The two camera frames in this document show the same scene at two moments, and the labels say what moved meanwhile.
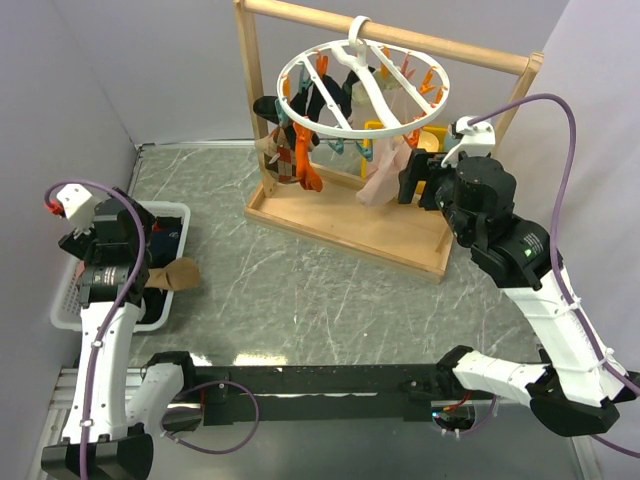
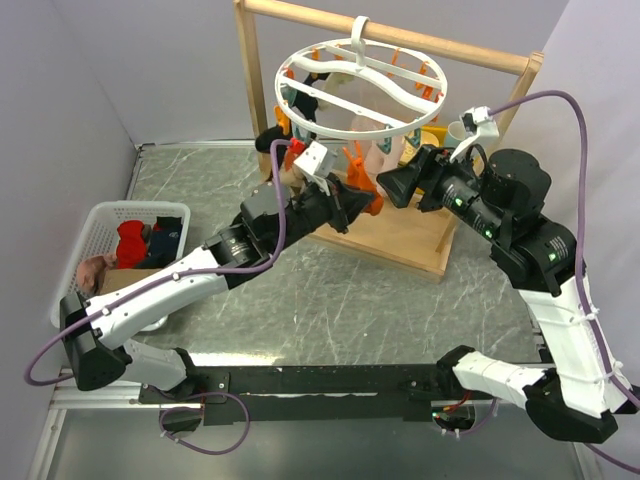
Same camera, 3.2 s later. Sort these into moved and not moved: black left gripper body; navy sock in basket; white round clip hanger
Moved: black left gripper body
Not moved: navy sock in basket; white round clip hanger
